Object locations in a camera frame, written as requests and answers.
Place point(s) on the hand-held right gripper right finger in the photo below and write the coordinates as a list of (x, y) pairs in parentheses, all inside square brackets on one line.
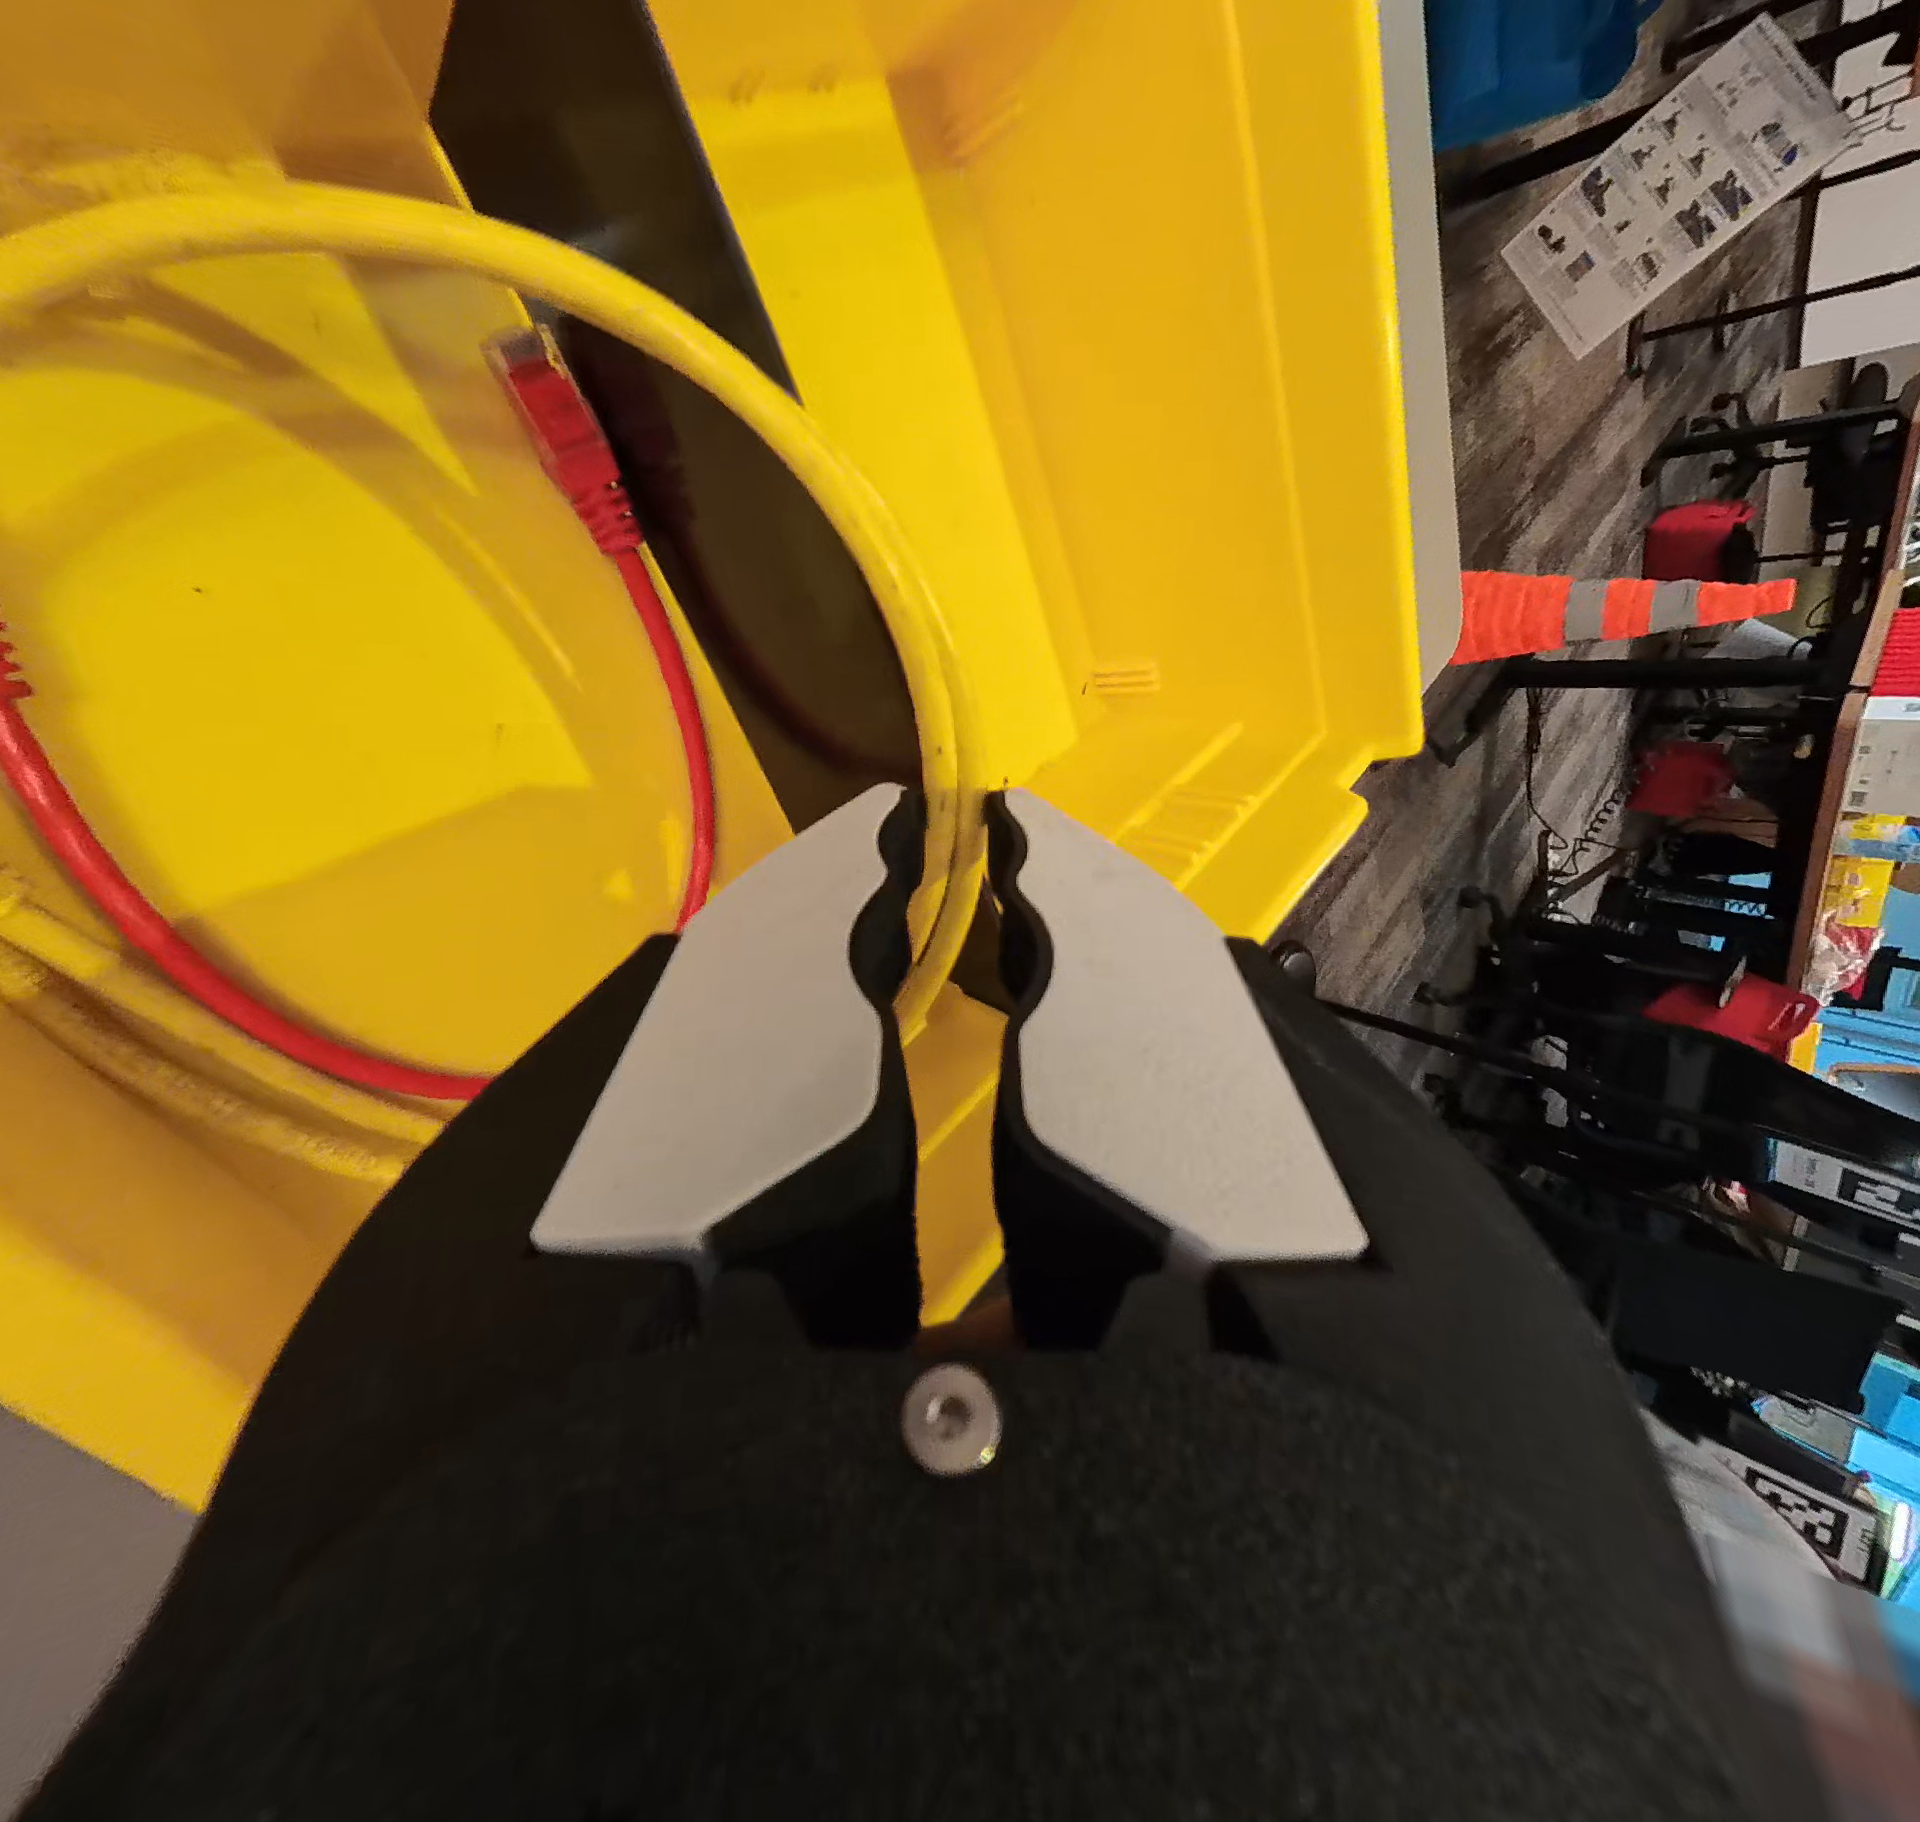
[(1185, 1086)]

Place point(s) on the blue container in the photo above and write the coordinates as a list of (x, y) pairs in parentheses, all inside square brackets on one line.
[(1530, 22)]

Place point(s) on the orange traffic cone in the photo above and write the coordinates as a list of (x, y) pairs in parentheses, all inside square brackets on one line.
[(1621, 611)]

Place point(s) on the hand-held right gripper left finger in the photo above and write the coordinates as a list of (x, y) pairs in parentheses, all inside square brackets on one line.
[(721, 1086)]

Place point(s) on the yellow plastic bin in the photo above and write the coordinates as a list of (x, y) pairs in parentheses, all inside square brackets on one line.
[(1125, 353)]

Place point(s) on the red stool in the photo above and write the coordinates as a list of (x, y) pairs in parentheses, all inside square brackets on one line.
[(1680, 780), (1698, 541), (1741, 1014)]

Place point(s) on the black bin divider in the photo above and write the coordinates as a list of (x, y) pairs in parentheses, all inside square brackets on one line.
[(631, 126)]

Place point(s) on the printed instruction sheet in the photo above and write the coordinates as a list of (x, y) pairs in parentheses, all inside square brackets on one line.
[(1680, 180)]

